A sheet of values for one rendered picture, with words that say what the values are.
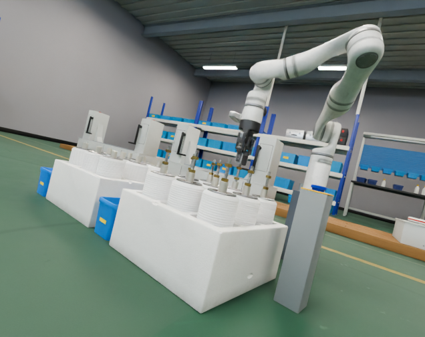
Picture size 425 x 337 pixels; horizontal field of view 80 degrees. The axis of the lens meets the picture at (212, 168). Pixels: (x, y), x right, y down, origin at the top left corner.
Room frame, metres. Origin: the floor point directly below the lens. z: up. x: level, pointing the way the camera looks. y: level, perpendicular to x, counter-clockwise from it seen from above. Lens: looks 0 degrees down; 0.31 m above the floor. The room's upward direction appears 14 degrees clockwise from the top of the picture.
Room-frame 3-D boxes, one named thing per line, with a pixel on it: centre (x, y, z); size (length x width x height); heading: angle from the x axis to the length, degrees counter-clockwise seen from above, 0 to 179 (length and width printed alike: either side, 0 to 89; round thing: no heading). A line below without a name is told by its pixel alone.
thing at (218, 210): (0.64, -0.04, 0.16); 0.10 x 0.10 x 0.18
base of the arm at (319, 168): (1.11, -0.46, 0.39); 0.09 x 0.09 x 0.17; 59
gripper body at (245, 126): (0.90, -0.09, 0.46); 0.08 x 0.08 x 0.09
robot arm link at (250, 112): (0.90, -0.08, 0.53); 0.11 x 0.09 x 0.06; 67
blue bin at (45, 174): (1.27, 0.66, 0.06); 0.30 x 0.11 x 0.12; 143
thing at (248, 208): (0.73, -0.11, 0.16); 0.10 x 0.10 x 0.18
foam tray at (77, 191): (1.15, 0.41, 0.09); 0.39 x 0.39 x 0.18; 53
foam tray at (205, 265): (0.80, -0.02, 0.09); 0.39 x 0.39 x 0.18; 52
